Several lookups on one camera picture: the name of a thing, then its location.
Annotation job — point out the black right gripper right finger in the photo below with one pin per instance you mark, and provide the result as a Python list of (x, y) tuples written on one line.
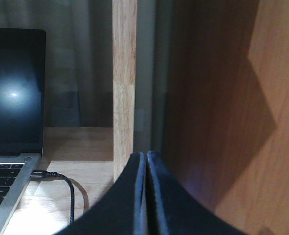
[(171, 210)]

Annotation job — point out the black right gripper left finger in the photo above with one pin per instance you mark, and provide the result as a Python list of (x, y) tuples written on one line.
[(119, 211)]

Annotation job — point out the wooden shelf unit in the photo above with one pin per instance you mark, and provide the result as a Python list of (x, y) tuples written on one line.
[(205, 83)]

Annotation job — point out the silver laptop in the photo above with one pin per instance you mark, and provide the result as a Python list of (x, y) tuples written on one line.
[(22, 75)]

